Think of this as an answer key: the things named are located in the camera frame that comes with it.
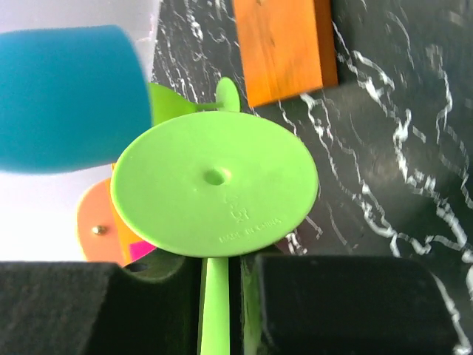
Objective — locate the blue plastic wine glass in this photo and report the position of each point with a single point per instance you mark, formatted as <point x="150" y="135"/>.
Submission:
<point x="71" y="98"/>

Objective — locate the green wine glass near rack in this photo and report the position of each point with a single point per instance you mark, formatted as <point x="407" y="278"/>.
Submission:
<point x="167" y="104"/>

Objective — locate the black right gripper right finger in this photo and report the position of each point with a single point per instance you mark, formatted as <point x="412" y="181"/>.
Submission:
<point x="342" y="305"/>

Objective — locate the green wine glass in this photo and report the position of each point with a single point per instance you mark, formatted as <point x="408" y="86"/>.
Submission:
<point x="167" y="104"/>
<point x="214" y="185"/>

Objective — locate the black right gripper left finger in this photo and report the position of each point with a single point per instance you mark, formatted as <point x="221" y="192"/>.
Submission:
<point x="101" y="308"/>

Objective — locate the green wine glass front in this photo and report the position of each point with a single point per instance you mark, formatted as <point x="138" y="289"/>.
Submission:
<point x="214" y="185"/>

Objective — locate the white cylinder with coloured lid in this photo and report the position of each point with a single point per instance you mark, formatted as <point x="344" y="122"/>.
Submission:
<point x="102" y="234"/>

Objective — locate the orange wooden rack base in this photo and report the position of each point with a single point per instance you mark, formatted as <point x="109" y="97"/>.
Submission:
<point x="286" y="48"/>

